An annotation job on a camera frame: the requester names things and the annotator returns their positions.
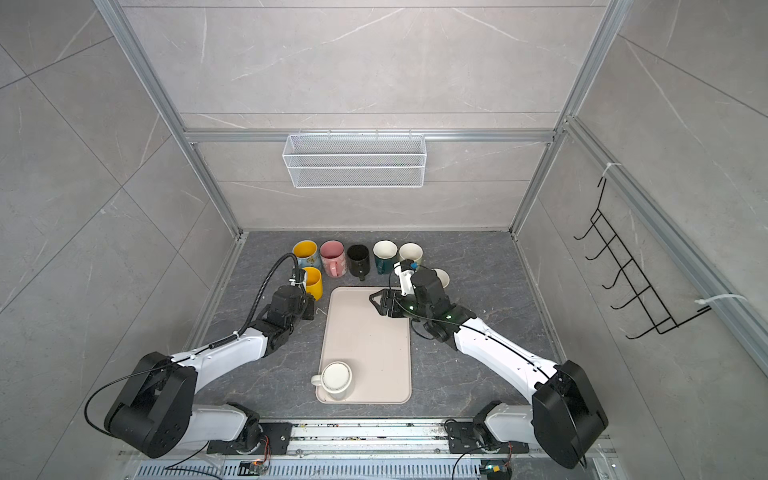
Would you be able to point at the grey mug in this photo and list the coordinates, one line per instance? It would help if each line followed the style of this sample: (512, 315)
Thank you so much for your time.
(443, 276)

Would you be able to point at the blue mug yellow inside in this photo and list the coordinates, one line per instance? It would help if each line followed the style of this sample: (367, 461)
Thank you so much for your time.
(307, 254)

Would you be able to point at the black mug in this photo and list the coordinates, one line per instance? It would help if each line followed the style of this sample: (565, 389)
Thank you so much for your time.
(358, 261)

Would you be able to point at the black wire hook rack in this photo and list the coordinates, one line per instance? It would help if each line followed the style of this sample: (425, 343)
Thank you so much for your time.
(629, 271)

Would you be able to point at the white mug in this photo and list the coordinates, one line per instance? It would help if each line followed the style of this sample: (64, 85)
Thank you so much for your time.
(335, 380)

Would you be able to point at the dark green mug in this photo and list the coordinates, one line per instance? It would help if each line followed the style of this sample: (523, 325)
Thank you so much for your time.
(385, 255)

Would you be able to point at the beige tray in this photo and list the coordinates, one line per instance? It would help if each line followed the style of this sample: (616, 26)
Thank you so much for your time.
(376, 347)

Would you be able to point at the white wire mesh basket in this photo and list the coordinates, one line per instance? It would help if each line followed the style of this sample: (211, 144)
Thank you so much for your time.
(366, 160)

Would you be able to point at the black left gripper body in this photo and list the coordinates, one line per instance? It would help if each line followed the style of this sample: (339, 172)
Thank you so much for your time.
(307, 308)

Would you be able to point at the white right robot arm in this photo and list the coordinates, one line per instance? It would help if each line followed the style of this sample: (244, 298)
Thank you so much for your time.
(564, 416)

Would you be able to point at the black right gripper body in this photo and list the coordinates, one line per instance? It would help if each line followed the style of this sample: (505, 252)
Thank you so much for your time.
(402, 306)

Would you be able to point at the pink patterned mug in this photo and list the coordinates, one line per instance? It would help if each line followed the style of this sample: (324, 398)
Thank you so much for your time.
(333, 258)

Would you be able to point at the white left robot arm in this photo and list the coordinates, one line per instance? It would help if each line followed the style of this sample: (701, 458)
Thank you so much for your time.
(156, 412)

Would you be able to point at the light green mug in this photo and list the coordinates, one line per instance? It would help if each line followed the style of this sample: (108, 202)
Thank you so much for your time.
(411, 252)

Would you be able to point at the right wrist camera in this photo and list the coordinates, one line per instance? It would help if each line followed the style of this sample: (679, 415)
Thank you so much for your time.
(404, 270)

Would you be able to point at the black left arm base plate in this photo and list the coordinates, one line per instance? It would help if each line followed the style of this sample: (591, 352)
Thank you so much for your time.
(276, 438)

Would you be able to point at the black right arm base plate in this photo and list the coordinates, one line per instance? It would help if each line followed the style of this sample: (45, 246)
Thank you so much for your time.
(469, 437)

